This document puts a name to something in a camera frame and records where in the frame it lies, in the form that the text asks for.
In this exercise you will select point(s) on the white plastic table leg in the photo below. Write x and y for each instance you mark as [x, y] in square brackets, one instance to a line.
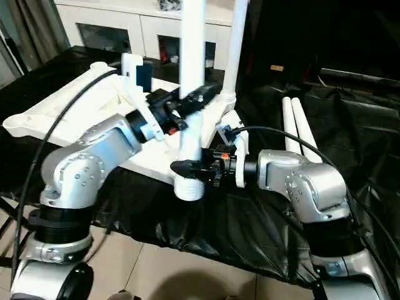
[236, 47]
[307, 134]
[192, 47]
[292, 131]

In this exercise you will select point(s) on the white upturned plastic table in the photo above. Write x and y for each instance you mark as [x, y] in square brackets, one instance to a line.
[78, 103]

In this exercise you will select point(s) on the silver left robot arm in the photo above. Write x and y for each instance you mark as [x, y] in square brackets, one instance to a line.
[78, 168]

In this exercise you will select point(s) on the black glossy mat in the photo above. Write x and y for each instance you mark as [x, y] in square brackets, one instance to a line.
[234, 225]

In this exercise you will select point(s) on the black speaker box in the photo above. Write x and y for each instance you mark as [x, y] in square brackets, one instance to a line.
[281, 37]

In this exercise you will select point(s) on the white glass-door cabinet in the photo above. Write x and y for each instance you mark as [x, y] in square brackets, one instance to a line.
[109, 18]

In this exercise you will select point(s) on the black left robot foot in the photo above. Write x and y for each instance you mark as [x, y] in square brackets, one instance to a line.
[124, 295]

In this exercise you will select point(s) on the grey curtain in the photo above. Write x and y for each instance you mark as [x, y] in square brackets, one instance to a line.
[37, 28]

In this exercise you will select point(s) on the black glossy tv stand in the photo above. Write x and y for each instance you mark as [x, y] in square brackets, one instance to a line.
[359, 76]

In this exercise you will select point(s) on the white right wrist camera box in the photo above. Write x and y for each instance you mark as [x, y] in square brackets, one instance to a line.
[240, 137]

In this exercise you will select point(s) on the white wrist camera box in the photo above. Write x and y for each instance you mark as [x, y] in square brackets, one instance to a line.
[240, 137]
[131, 78]

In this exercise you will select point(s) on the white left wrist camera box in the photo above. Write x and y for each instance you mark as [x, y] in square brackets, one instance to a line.
[131, 78]

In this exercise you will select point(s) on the black folding table frame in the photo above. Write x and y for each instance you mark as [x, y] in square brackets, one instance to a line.
[7, 218]

